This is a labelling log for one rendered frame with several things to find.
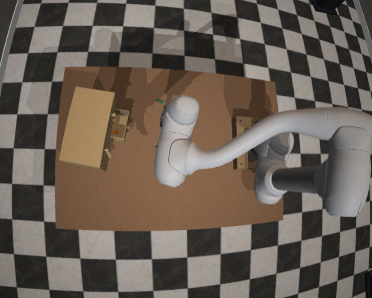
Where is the tan wooden chest of drawers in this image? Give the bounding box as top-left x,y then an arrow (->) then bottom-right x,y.
59,87 -> 115,169

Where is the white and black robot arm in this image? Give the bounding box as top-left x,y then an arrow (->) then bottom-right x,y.
154,95 -> 372,217

